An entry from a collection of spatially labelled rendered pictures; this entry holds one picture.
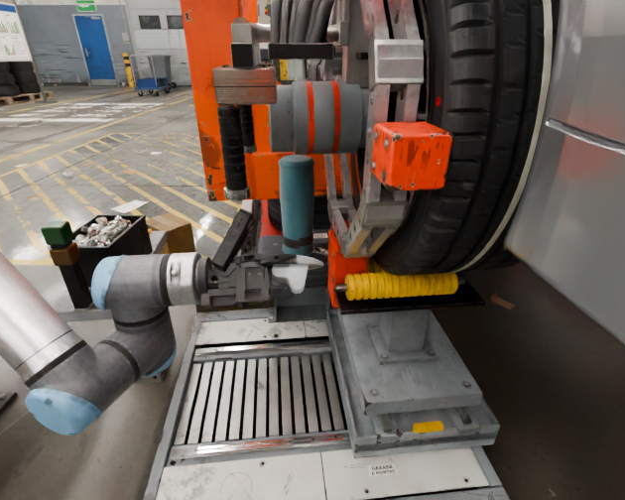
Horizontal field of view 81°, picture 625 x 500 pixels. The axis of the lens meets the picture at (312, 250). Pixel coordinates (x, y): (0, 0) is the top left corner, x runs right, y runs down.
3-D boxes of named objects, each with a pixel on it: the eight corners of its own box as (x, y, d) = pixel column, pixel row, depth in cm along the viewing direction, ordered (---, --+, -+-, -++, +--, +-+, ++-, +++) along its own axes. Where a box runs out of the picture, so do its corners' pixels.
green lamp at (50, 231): (65, 245, 75) (60, 227, 73) (46, 246, 75) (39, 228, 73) (74, 236, 78) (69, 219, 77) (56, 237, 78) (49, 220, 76)
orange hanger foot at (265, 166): (400, 194, 131) (413, 90, 115) (253, 200, 126) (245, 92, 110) (387, 181, 146) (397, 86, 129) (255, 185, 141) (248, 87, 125)
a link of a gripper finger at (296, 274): (324, 290, 64) (272, 293, 63) (322, 258, 66) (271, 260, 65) (326, 287, 61) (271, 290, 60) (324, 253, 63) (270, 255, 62)
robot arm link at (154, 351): (105, 380, 66) (86, 323, 60) (152, 340, 75) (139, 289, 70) (147, 394, 63) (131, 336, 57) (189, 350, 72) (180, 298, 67)
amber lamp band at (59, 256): (73, 266, 77) (67, 249, 75) (54, 267, 77) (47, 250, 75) (81, 257, 81) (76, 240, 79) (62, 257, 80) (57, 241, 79)
